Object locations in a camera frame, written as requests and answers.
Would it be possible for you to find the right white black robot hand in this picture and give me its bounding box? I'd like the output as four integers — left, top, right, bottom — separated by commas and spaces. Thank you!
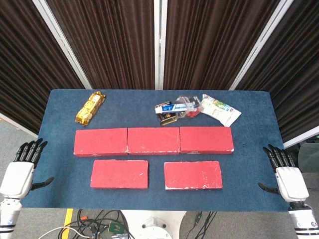
258, 143, 310, 203

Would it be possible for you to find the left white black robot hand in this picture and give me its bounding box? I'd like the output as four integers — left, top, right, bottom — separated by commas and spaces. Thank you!
0, 138, 54, 200

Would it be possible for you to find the red rectangular block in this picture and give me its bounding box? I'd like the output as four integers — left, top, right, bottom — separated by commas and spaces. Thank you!
179, 126, 235, 155
73, 127, 128, 158
90, 159, 149, 190
127, 126, 181, 155
163, 160, 224, 191

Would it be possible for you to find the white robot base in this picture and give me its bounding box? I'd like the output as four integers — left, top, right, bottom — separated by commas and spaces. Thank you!
121, 210, 186, 239

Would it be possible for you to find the yellow floor tape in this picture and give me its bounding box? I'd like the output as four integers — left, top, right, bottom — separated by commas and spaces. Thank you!
61, 208, 74, 239

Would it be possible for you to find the white printed snack pouch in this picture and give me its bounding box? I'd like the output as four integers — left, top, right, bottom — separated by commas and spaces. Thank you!
200, 94, 242, 127

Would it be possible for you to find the gold foil snack pack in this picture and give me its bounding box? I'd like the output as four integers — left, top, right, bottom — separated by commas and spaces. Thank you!
75, 91, 106, 124

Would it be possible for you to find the brown pleated partition panel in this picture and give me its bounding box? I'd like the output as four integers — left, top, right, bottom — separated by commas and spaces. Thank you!
32, 0, 161, 90
159, 0, 295, 90
229, 0, 319, 149
0, 0, 93, 139

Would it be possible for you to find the green circuit board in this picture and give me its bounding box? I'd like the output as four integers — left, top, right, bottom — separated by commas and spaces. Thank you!
108, 221, 124, 234

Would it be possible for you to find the small red item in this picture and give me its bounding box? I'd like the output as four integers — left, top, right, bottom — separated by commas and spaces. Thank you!
185, 109, 201, 119

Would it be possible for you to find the clear plastic box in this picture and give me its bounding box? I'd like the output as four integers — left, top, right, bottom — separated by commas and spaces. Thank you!
175, 96, 202, 118

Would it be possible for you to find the blue felt table cloth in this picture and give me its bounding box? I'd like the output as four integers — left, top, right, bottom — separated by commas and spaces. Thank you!
19, 89, 292, 212

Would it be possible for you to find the blue white toothpaste box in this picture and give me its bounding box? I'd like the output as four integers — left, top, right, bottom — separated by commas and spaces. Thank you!
155, 103, 187, 115

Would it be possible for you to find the white cable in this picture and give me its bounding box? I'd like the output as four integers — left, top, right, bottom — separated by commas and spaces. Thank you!
37, 226, 87, 239

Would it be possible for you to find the black cable bundle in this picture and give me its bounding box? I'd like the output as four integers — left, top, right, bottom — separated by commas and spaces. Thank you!
74, 209, 130, 239
191, 211, 217, 239

